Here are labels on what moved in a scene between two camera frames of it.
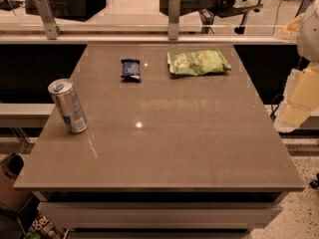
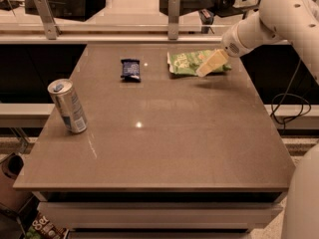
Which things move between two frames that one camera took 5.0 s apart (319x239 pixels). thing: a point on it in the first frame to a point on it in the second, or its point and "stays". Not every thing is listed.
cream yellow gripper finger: x=301 y=99 to x=233 y=47
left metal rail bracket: x=48 y=18 stays
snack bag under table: x=42 y=227 stays
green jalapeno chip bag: x=197 y=63 stays
